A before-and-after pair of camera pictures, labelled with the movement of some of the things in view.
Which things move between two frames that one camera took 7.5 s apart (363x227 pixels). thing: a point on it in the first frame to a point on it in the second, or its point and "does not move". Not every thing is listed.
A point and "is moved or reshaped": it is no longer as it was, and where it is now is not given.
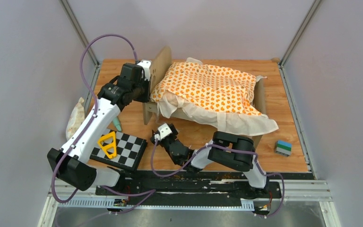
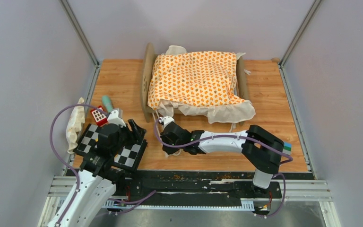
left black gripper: [145, 98] to [137, 135]
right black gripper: [174, 128] to [169, 151]
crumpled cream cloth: [75, 118] does not move
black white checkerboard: [130, 150] does not move
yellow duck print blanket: [222, 99] is moved or reshaped
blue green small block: [283, 148] does not move
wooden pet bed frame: [162, 61] to [149, 61]
